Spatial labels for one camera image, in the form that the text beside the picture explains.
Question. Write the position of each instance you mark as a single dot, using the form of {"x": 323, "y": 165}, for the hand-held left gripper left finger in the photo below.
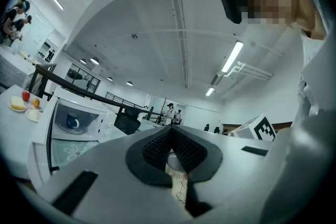
{"x": 110, "y": 181}

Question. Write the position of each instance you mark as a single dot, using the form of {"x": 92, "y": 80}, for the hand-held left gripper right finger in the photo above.
{"x": 236, "y": 178}

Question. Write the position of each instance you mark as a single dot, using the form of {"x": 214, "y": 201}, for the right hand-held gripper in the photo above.
{"x": 262, "y": 129}

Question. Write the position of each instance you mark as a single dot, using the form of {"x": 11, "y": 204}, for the white washing machine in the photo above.
{"x": 102, "y": 118}

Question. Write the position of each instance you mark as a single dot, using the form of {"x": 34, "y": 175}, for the black office chair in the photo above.
{"x": 128, "y": 122}

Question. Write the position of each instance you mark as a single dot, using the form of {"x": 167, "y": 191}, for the ceiling tube light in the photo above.
{"x": 210, "y": 91}
{"x": 232, "y": 56}
{"x": 55, "y": 0}

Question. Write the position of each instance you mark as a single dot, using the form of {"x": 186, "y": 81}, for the ceiling air vent unit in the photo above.
{"x": 216, "y": 79}

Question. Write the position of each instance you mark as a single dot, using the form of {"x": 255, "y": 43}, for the wooden coat rack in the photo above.
{"x": 165, "y": 107}

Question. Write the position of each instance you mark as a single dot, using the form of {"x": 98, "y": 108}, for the white plate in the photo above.
{"x": 40, "y": 108}
{"x": 18, "y": 110}
{"x": 28, "y": 116}

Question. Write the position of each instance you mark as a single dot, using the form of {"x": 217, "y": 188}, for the white bun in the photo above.
{"x": 35, "y": 114}

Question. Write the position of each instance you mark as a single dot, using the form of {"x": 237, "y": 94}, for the black railing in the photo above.
{"x": 65, "y": 83}

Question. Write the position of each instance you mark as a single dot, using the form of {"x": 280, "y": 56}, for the orange fruit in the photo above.
{"x": 36, "y": 102}

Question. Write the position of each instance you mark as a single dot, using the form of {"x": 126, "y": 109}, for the person's neck and chest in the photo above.
{"x": 307, "y": 18}

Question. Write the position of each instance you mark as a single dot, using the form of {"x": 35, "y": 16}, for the red apple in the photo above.
{"x": 25, "y": 95}

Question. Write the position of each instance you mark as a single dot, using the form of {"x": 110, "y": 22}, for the yellow cake slice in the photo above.
{"x": 17, "y": 102}

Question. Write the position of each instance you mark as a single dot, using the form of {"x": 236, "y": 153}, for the ceiling smoke detector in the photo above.
{"x": 134, "y": 36}

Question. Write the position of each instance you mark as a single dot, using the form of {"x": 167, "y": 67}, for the white ceiling pipe bracket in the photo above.
{"x": 252, "y": 69}

